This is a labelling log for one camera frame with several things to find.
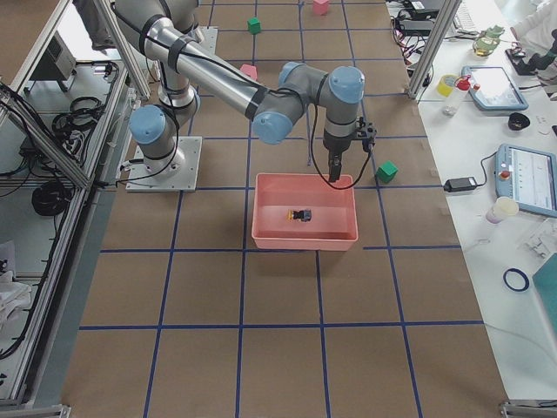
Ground black round cap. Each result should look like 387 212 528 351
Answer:
507 112 531 131

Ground yellow tape roll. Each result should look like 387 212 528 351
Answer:
436 74 459 98

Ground pink cube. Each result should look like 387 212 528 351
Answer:
312 0 330 16
240 64 258 81

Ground person in grey trousers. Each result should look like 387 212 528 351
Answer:
72 0 117 53

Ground black power adapter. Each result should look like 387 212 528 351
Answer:
443 177 479 192

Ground blue tape ring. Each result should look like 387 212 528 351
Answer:
502 268 530 293

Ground green cube near bin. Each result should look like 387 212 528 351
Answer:
375 160 399 184

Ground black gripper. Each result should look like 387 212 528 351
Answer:
323 130 353 183

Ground teach pendant far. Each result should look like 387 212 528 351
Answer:
461 65 528 112

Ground aluminium frame post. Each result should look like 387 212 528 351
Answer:
406 0 461 98

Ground teach pendant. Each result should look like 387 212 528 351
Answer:
461 65 528 112
494 144 556 218

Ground white paper cup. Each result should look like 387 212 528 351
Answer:
485 196 520 225

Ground pink cube far side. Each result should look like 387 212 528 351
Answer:
312 0 330 16

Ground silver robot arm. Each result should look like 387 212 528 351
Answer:
111 1 374 183

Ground green cube far side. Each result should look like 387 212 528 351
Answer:
246 17 262 35

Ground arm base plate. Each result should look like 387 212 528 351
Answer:
190 25 218 54
125 136 202 192

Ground pink plastic bin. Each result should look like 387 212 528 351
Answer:
252 173 359 251

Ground pink cube centre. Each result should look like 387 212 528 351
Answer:
240 64 258 81

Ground teach pendant near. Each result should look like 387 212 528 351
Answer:
494 144 556 218

